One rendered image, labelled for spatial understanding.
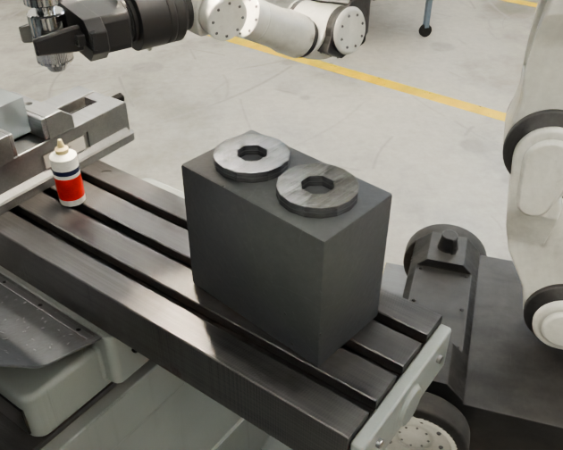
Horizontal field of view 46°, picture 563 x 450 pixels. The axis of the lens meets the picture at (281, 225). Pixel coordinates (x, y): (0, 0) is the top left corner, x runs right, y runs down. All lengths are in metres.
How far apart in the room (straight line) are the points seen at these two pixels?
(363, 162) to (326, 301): 2.32
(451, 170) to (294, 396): 2.36
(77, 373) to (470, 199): 2.14
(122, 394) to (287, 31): 0.62
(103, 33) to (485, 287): 1.00
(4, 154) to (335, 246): 0.58
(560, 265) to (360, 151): 1.93
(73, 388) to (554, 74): 0.84
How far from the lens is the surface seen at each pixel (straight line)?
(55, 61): 0.93
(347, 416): 0.75
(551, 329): 1.32
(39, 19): 0.91
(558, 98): 1.12
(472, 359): 1.38
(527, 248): 1.27
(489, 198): 2.89
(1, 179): 1.10
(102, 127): 1.20
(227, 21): 0.98
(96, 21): 0.90
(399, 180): 2.92
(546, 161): 1.11
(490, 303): 1.50
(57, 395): 0.99
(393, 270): 1.80
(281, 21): 1.08
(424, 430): 1.30
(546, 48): 1.09
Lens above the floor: 1.55
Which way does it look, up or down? 37 degrees down
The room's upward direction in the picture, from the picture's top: straight up
